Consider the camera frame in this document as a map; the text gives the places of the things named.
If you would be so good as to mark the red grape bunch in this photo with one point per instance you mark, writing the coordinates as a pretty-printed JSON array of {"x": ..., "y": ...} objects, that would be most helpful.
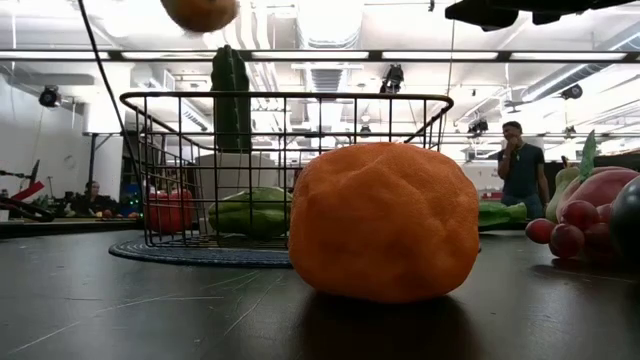
[{"x": 567, "y": 240}]

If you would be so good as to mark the orange fruit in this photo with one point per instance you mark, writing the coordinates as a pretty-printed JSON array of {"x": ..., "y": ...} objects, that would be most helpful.
[
  {"x": 200, "y": 15},
  {"x": 385, "y": 225}
]

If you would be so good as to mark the black ceiling spotlight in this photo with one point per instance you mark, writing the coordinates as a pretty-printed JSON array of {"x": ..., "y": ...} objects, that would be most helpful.
[
  {"x": 572, "y": 92},
  {"x": 50, "y": 96},
  {"x": 478, "y": 126}
]

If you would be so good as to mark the green cactus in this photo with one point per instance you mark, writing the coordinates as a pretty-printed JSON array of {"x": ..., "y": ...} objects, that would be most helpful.
[{"x": 230, "y": 100}]

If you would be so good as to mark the person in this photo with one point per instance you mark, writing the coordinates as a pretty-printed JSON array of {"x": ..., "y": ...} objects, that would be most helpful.
[
  {"x": 92, "y": 200},
  {"x": 522, "y": 170}
]

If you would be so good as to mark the red background device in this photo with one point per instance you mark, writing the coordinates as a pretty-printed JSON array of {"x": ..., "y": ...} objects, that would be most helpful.
[{"x": 30, "y": 191}]

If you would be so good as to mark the white plant pot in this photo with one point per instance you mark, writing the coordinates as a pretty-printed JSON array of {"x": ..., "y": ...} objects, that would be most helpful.
[{"x": 232, "y": 175}]

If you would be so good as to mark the black overhead camera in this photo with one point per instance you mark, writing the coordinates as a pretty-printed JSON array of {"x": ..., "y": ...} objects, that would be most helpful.
[{"x": 392, "y": 80}]

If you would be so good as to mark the blue round woven mat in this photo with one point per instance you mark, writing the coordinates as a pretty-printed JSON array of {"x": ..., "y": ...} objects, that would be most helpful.
[{"x": 200, "y": 257}]

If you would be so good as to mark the green pear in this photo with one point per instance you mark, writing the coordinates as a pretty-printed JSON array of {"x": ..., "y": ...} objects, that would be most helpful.
[{"x": 560, "y": 192}]

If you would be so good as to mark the dark eggplant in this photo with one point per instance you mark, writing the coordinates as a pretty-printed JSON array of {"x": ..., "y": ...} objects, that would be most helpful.
[{"x": 627, "y": 220}]

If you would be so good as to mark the black overhead frame bar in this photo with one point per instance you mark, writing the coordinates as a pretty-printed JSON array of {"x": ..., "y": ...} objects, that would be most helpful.
[{"x": 505, "y": 56}]

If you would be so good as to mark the red bell pepper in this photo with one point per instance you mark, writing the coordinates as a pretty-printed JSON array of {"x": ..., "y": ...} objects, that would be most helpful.
[{"x": 167, "y": 212}]

